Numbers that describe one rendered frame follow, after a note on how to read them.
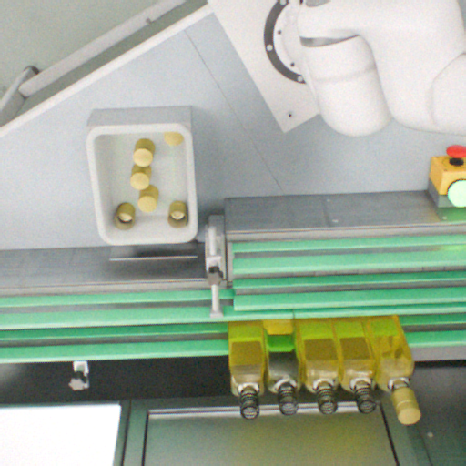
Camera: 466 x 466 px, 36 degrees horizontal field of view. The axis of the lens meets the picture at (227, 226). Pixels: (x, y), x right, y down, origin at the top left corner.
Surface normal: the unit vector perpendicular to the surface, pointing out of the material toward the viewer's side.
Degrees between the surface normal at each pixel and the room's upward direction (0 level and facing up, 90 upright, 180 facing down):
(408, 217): 90
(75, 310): 90
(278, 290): 90
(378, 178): 0
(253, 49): 4
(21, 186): 0
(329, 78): 39
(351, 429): 90
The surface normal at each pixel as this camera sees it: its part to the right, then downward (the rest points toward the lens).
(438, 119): -0.67, 0.65
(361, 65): 0.19, 0.43
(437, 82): -0.76, -0.13
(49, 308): -0.03, -0.86
